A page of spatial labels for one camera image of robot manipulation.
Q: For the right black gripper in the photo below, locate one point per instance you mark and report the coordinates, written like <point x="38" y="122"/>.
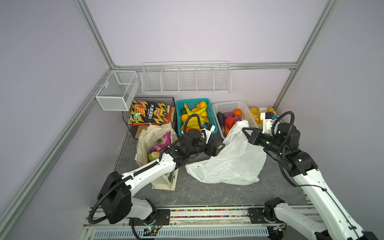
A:
<point x="259" y="135"/>

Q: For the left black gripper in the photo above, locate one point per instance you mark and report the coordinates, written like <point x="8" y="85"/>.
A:
<point x="214" y="151"/>

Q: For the white plastic grocery bag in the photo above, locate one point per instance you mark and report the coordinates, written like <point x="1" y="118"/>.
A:
<point x="238" y="163"/>

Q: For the purple snack bag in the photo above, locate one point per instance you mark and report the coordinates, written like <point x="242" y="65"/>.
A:
<point x="162" y="143"/>

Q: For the green chips bag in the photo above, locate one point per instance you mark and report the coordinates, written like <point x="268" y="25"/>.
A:
<point x="153" y="156"/>

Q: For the cream canvas tote bag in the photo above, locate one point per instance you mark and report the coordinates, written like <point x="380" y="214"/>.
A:
<point x="152" y="140"/>

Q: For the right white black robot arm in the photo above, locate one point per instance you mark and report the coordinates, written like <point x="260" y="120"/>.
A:
<point x="301" y="171"/>

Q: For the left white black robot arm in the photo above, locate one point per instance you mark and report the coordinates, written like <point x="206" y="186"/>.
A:
<point x="116" y="200"/>

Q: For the red tomato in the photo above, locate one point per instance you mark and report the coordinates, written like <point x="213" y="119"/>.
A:
<point x="230" y="122"/>

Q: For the white tray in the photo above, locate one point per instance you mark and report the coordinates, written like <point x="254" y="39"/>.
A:
<point x="257" y="117"/>

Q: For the croissant top left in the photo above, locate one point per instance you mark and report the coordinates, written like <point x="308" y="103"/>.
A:
<point x="254" y="110"/>

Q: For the croissant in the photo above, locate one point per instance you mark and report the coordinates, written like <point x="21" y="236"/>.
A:
<point x="254" y="110"/>
<point x="272" y="110"/>

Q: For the dark purple eggplant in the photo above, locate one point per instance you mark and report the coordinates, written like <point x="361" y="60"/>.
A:
<point x="221" y="121"/>

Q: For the croissant right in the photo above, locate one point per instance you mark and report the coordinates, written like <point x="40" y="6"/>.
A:
<point x="272" y="110"/>

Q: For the yellow banana bunch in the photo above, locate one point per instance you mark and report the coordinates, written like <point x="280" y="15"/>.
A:
<point x="193" y="123"/>

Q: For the white plastic vegetable basket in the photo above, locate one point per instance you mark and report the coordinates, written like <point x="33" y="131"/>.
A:
<point x="232" y="109"/>

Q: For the single yellow banana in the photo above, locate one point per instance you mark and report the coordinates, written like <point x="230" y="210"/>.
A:
<point x="200" y="110"/>

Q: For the black yellow chips bag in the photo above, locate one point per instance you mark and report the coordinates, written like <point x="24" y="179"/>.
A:
<point x="149" y="113"/>

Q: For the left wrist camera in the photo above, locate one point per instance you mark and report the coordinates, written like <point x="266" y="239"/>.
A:
<point x="207" y="131"/>

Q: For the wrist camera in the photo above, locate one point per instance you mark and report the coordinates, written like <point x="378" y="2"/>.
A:
<point x="207" y="131"/>
<point x="268" y="119"/>

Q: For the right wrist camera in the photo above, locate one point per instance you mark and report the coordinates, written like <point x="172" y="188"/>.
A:
<point x="268" y="119"/>

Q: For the white wire wall rack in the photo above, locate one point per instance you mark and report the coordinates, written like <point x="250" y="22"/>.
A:
<point x="192" y="77"/>

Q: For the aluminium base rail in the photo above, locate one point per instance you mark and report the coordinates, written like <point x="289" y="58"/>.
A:
<point x="200" y="223"/>

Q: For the black wire wooden shelf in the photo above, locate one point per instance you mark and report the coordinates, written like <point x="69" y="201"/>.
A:
<point x="136" y="130"/>

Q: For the white mesh wall basket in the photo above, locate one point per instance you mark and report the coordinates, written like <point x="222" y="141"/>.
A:
<point x="118" y="90"/>

